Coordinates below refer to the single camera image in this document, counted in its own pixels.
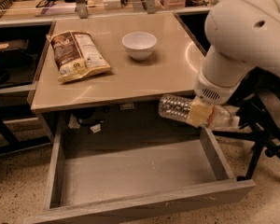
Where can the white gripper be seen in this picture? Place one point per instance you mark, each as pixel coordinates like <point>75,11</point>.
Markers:
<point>209,90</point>

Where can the clear plastic water bottle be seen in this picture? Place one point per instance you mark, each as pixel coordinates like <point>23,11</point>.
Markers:
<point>177,108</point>

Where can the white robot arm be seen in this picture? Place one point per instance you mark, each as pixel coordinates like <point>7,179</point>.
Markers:
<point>243,34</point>

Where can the grey cabinet with counter top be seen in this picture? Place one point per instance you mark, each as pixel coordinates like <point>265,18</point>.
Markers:
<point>171,68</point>

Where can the open grey wooden drawer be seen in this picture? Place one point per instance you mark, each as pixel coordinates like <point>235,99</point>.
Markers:
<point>138,166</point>

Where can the black office chair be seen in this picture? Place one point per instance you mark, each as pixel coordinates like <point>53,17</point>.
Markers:
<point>258,102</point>

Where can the white ceramic bowl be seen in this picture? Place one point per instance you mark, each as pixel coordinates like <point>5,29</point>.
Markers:
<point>139,45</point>

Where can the brown yellow chip bag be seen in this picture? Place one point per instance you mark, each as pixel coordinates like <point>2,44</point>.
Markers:
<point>76,56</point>

